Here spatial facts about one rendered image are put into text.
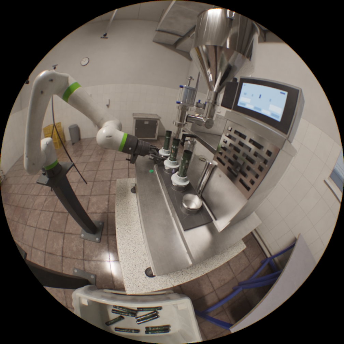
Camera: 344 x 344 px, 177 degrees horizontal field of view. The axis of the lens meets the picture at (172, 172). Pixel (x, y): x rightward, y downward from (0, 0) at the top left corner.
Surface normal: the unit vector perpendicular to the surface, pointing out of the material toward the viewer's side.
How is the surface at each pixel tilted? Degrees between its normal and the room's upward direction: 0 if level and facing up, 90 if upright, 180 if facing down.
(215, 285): 0
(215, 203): 90
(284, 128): 90
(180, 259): 0
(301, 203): 90
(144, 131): 90
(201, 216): 0
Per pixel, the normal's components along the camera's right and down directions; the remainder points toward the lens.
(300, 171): -0.93, 0.05
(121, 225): 0.18, -0.79
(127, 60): 0.31, 0.61
